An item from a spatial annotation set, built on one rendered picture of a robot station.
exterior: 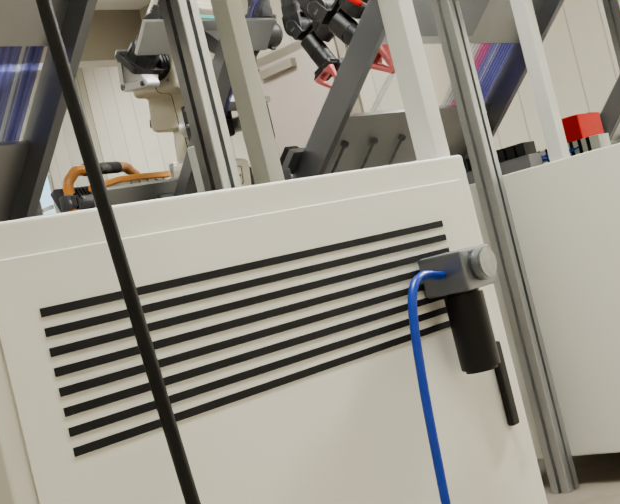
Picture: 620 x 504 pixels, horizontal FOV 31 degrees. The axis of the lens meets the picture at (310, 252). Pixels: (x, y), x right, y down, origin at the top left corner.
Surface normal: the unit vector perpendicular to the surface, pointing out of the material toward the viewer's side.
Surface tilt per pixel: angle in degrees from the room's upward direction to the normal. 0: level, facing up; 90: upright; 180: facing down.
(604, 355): 90
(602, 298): 90
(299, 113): 90
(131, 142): 90
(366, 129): 137
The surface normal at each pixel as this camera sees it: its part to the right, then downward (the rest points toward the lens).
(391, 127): 0.67, 0.58
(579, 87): -0.69, 0.15
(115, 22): 0.68, -0.18
